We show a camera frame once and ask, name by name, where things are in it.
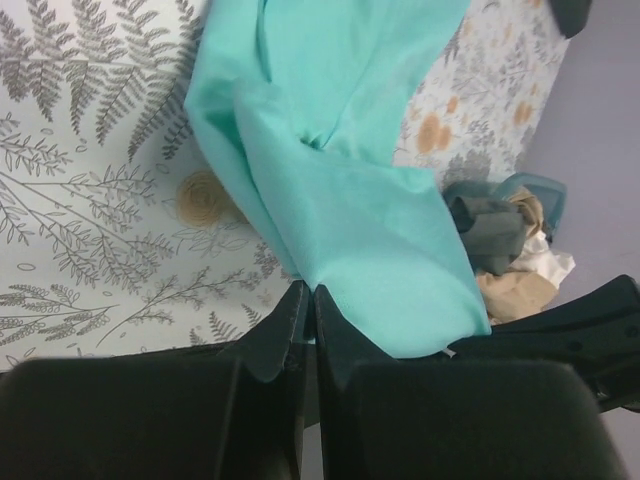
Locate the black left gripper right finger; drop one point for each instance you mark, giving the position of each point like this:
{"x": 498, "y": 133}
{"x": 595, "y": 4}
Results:
{"x": 522, "y": 403}

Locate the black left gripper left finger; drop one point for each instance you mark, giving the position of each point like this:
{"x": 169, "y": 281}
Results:
{"x": 228, "y": 411}

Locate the teal t shirt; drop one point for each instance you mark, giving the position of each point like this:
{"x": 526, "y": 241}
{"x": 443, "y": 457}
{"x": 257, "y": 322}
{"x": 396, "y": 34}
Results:
{"x": 297, "y": 107}

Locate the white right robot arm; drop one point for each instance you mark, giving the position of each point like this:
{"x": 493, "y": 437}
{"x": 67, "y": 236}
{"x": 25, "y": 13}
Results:
{"x": 571, "y": 16}

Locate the beige t shirt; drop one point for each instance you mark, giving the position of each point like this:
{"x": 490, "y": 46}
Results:
{"x": 521, "y": 291}

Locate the floral table cloth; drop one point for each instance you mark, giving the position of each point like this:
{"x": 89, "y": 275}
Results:
{"x": 110, "y": 244}

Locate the grey t shirt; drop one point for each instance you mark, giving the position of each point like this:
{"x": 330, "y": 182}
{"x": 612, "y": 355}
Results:
{"x": 492, "y": 229}

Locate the white t shirt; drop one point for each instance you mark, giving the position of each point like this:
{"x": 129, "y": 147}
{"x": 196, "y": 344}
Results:
{"x": 537, "y": 256}

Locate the blue plastic laundry basket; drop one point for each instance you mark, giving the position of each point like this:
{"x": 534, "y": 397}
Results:
{"x": 550, "y": 193}

